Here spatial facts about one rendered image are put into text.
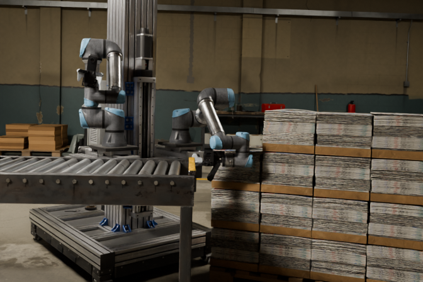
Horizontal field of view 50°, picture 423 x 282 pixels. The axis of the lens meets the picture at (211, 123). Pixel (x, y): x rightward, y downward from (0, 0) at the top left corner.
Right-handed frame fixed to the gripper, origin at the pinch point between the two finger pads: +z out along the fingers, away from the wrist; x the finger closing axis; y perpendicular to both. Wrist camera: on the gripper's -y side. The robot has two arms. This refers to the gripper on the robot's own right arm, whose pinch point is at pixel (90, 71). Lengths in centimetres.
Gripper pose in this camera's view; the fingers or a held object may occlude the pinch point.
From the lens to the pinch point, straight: 225.2
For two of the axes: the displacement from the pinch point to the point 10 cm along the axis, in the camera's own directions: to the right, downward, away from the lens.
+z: 2.3, 0.6, -9.7
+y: -1.6, 9.9, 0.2
